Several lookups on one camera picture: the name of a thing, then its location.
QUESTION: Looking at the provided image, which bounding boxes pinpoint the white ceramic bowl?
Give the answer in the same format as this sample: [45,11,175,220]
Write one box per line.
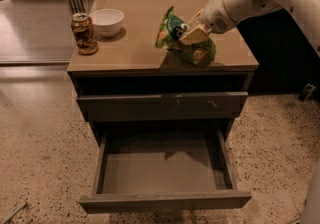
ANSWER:
[90,9,124,38]

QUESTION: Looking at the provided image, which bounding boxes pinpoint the grey floor bracket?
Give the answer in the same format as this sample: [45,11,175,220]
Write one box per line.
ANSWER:
[298,83,316,102]

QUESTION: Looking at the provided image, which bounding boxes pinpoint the green rice chip bag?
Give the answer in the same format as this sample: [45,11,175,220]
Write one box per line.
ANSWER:
[155,6,216,67]

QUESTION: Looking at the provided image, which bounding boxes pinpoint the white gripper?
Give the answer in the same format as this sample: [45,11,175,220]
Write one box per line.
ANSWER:
[179,0,237,45]

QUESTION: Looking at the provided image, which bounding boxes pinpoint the grey drawer cabinet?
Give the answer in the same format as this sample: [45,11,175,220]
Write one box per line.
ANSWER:
[67,0,260,215]

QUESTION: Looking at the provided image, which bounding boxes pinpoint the metal rod on floor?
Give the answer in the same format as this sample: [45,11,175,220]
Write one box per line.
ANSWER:
[0,202,28,224]

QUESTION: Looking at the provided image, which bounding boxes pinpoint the open grey middle drawer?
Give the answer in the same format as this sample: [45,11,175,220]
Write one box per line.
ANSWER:
[79,131,251,214]

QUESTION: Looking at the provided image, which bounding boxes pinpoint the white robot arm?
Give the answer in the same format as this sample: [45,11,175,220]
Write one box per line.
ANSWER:
[181,0,320,99]

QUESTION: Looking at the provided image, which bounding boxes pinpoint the closed grey top drawer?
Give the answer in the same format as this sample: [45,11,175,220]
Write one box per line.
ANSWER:
[77,92,248,122]

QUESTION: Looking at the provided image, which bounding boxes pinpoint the brown soda can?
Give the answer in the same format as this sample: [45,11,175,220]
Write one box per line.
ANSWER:
[71,12,98,55]

